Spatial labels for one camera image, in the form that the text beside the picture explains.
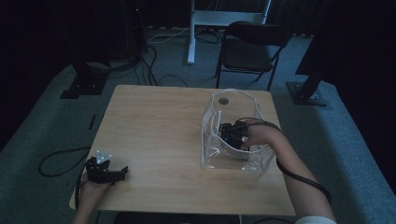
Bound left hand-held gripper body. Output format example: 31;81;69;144
84;149;117;185

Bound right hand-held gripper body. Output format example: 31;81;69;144
228;121;250;152

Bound clear plastic bag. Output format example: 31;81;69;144
200;88;276;173

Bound person's left hand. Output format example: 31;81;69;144
78;173;110;207

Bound person's right hand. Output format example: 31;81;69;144
241;123;283;150

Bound person's dark clothing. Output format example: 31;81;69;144
112;212;241;224

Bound black folding chair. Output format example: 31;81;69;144
214;21;293;92

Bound black slanted stand with base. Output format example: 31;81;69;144
286;66;329;107

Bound black stand with flat base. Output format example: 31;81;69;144
60;60;110;100

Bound dark equipment tower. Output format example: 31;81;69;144
106;0;149;62

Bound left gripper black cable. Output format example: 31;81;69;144
37;147;92;210

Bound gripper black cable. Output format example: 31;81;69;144
37;147;92;210
233;117;332;205

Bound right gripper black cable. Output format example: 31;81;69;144
233;117;332;205

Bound white desk frame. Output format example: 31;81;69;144
187;0;273;65

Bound black floor cables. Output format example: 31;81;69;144
106;45;189;88

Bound white floor cable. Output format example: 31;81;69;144
147;26;191;44

